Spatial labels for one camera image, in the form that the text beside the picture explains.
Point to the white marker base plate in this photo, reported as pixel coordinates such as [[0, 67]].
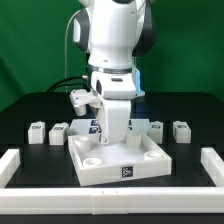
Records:
[[90, 126]]

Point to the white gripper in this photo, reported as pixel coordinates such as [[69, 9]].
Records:
[[110, 99]]

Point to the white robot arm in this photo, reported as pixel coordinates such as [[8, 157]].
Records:
[[113, 33]]

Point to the white square tabletop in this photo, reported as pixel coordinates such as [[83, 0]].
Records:
[[135, 157]]

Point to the white U-shaped obstacle fence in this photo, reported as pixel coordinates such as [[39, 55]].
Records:
[[112, 200]]

